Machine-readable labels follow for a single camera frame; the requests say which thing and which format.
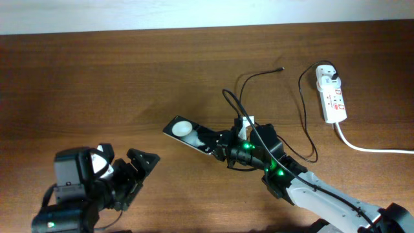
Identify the white USB charger plug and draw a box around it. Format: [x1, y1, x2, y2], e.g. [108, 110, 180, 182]
[316, 65, 342, 92]

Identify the white power strip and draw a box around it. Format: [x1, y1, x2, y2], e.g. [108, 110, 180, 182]
[319, 87, 347, 124]

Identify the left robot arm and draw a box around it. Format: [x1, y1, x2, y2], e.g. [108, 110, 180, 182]
[31, 143, 160, 232]

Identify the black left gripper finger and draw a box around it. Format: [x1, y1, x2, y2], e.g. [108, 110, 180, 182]
[127, 148, 160, 181]
[97, 143, 114, 164]

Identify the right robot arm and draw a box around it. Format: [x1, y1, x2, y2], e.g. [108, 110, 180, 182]
[213, 124, 413, 232]

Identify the black USB charging cable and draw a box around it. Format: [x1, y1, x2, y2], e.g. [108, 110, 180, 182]
[238, 60, 340, 164]

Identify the white power strip cord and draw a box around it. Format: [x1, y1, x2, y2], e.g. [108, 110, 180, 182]
[334, 122, 414, 155]

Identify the black smartphone with lit screen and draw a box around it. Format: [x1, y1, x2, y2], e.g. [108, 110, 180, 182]
[162, 115, 220, 155]

